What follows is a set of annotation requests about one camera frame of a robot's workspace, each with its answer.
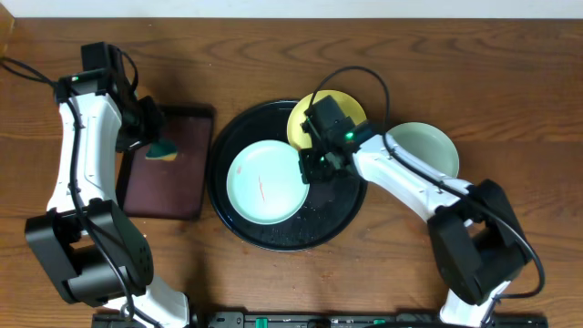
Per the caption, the green yellow sponge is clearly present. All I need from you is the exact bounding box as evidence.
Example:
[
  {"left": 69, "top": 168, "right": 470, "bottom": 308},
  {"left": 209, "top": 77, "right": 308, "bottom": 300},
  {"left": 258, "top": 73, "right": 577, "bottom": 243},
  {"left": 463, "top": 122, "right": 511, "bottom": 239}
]
[{"left": 145, "top": 138, "right": 178, "bottom": 161}]

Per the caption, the yellow plate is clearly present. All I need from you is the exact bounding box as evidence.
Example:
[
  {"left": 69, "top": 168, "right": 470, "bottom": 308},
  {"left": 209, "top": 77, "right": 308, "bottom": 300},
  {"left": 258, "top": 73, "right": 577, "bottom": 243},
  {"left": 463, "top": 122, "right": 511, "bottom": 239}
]
[{"left": 287, "top": 90, "right": 367, "bottom": 150}]

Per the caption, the light green plate front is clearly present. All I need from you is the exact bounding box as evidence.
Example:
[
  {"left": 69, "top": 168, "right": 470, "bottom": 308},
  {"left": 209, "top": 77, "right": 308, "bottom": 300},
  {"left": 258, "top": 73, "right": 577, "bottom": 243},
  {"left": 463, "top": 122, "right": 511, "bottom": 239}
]
[{"left": 226, "top": 139, "right": 310, "bottom": 225}]

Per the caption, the light green plate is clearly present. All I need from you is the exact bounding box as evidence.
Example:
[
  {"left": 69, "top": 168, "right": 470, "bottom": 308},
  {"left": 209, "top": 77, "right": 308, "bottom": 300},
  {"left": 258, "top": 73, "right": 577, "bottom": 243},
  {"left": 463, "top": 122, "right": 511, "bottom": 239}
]
[
  {"left": 226, "top": 139, "right": 310, "bottom": 225},
  {"left": 388, "top": 122, "right": 460, "bottom": 178}
]

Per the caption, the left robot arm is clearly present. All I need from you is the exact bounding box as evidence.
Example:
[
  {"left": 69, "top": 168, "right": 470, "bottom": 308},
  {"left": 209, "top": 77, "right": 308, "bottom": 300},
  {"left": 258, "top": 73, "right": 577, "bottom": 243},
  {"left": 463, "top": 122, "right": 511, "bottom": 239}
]
[{"left": 25, "top": 42, "right": 190, "bottom": 327}]

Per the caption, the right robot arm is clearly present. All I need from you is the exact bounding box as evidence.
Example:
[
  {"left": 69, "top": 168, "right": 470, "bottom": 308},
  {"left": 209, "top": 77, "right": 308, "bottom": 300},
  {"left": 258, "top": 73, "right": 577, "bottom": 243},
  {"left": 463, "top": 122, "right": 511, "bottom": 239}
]
[{"left": 295, "top": 118, "right": 538, "bottom": 327}]

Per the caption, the round black tray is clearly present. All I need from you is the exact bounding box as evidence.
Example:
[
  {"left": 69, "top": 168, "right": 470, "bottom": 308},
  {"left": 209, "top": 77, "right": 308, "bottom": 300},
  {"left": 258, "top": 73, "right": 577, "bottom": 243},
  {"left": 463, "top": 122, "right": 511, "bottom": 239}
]
[{"left": 206, "top": 99, "right": 367, "bottom": 251}]

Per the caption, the rectangular black sponge tray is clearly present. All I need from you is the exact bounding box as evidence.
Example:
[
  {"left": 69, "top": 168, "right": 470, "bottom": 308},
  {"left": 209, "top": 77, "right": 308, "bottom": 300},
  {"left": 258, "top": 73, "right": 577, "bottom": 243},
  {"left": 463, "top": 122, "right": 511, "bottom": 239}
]
[{"left": 116, "top": 103, "right": 215, "bottom": 220}]

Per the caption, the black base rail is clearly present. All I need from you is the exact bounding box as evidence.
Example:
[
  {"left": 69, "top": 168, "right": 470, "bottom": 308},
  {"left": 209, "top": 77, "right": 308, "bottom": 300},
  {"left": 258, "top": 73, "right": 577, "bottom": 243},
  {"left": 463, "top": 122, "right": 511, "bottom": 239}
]
[{"left": 91, "top": 312, "right": 550, "bottom": 328}]

